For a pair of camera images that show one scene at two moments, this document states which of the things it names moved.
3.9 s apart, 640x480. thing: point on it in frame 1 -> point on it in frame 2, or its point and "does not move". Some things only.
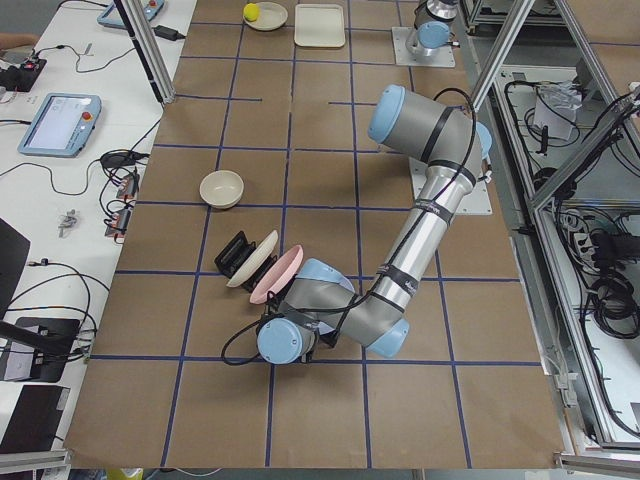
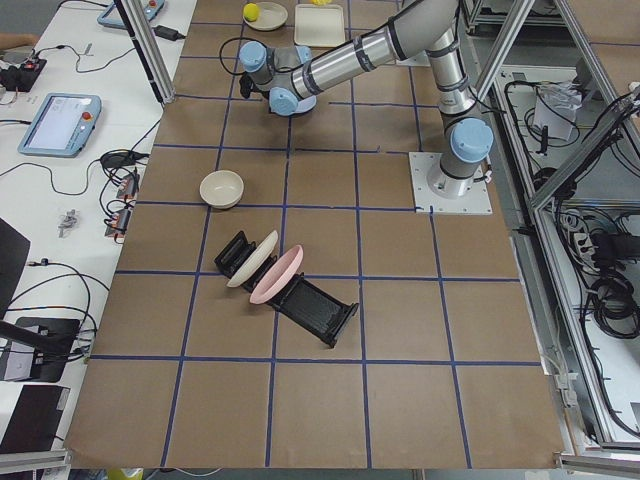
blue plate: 324,328 -> 284,103
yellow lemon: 251,12 does not move
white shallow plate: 272,16 does not move
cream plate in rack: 257,257 does not move
